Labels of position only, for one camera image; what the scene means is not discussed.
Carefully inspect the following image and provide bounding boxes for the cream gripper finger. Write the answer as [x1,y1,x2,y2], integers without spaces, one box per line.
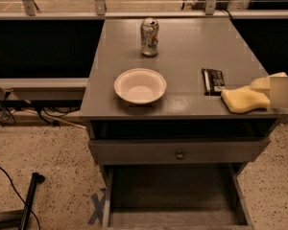
[250,72,287,91]

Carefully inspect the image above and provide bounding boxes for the yellow sponge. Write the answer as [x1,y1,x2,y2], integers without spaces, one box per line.
[221,85,270,114]

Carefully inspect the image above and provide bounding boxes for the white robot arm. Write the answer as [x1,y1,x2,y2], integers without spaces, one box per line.
[251,72,288,108]

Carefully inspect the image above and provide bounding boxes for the grey top drawer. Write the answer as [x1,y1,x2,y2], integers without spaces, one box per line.
[89,138,271,165]

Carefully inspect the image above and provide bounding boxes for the grey wooden drawer cabinet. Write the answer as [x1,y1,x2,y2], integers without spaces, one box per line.
[79,17,288,230]

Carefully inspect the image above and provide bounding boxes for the round metal drawer knob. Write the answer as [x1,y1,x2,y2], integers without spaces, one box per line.
[176,150,184,160]

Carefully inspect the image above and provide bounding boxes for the open grey middle drawer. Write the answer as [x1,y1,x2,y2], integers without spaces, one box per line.
[103,164,254,230]

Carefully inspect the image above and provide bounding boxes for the white paper bowl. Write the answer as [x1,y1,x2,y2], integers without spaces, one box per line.
[114,68,167,104]

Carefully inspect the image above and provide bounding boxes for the silver soda can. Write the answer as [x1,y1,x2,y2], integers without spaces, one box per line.
[140,17,159,57]

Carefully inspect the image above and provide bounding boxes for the black metal stand leg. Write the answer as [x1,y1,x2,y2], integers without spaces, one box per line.
[0,172,45,230]

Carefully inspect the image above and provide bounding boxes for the bundle of black cables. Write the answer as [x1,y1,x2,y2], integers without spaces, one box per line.
[0,91,81,127]

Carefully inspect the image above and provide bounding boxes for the grey metal frame rail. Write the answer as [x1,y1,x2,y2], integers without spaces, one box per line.
[0,78,88,101]

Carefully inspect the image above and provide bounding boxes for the black floor cable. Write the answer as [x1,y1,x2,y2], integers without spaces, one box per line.
[0,159,42,230]

